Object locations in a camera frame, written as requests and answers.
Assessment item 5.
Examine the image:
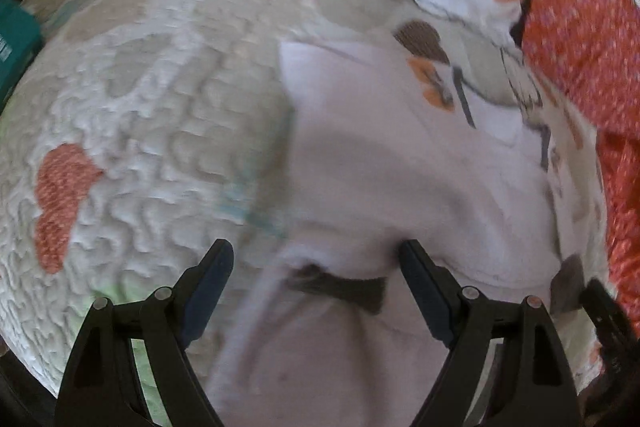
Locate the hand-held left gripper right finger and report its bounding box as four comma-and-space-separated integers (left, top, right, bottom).
398, 239, 583, 427

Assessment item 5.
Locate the red dotted cloth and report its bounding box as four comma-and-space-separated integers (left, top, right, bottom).
520, 0, 640, 315

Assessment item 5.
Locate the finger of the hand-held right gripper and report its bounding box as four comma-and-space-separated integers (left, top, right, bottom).
580, 277, 638, 390

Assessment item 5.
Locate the pale pink small shirt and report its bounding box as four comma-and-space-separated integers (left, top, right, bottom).
205, 39, 566, 427

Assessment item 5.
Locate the quilted bedspread with orange hearts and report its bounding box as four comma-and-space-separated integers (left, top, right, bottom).
0, 0, 618, 427

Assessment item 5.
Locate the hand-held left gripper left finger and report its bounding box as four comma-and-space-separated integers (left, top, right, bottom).
54, 238, 235, 427

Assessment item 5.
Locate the teal box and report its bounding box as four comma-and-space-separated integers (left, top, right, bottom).
0, 0, 45, 108

